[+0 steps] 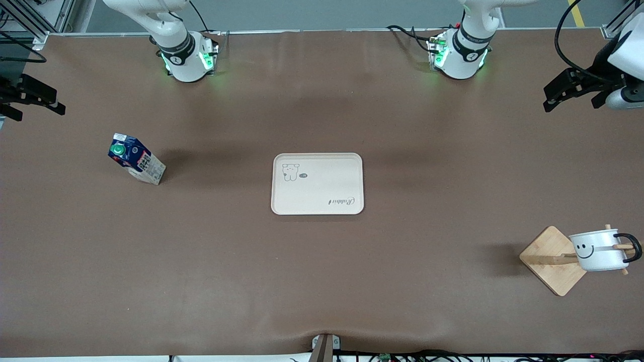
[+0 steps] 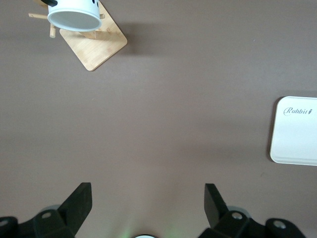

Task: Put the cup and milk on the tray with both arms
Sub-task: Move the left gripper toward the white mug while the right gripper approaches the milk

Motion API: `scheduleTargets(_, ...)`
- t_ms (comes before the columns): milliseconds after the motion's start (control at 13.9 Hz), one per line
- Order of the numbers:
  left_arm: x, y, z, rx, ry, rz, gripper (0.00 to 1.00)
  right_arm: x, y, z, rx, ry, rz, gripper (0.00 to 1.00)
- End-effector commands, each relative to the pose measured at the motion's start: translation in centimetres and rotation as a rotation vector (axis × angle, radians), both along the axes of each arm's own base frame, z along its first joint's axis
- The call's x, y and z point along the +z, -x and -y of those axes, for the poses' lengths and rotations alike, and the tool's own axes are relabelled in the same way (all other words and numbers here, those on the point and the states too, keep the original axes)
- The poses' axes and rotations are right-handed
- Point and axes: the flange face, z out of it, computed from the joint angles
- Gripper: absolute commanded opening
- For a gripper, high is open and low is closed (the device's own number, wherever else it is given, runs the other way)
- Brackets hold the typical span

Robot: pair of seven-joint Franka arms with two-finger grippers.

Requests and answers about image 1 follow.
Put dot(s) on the beige rectangular tray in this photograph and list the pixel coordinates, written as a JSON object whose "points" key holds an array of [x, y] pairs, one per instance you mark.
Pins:
{"points": [[317, 186]]}

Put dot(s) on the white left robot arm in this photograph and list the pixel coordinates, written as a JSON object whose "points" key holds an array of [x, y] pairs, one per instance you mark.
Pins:
{"points": [[465, 55]]}

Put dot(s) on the blue milk carton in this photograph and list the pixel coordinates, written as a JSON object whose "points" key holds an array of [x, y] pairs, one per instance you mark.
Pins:
{"points": [[141, 163]]}

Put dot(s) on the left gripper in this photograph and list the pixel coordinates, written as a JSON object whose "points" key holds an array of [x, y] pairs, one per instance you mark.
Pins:
{"points": [[600, 66]]}

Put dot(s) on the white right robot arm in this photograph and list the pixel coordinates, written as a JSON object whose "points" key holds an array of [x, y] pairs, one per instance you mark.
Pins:
{"points": [[181, 60]]}

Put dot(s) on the wooden mug tree stand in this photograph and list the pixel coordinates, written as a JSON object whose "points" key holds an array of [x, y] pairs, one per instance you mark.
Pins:
{"points": [[551, 261]]}

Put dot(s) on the white smiley mug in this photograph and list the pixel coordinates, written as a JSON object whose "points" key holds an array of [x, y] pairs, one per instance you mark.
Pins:
{"points": [[598, 254]]}

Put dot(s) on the small green circuit board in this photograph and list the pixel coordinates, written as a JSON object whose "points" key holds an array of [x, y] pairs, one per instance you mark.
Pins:
{"points": [[385, 357]]}

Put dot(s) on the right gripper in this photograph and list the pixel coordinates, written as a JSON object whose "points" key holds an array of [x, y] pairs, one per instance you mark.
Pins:
{"points": [[6, 92]]}

